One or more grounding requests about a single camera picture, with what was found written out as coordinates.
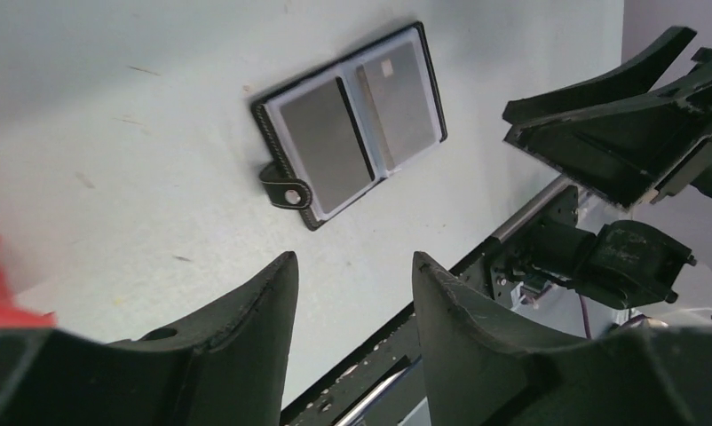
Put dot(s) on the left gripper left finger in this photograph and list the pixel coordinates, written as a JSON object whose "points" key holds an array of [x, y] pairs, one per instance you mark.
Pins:
{"points": [[224, 364]]}

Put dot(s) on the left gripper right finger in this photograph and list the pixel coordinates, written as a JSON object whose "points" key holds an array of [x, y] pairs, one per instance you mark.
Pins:
{"points": [[486, 365]]}

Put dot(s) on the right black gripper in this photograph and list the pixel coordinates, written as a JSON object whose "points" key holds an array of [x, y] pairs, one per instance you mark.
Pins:
{"points": [[620, 134]]}

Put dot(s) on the black leather card holder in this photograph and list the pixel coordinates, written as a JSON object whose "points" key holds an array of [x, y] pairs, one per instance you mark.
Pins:
{"points": [[316, 128]]}

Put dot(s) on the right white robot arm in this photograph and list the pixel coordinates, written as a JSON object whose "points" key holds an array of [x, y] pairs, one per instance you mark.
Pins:
{"points": [[625, 265]]}

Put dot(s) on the black VIP card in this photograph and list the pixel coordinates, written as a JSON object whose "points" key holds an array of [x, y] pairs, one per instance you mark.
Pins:
{"points": [[399, 101]]}

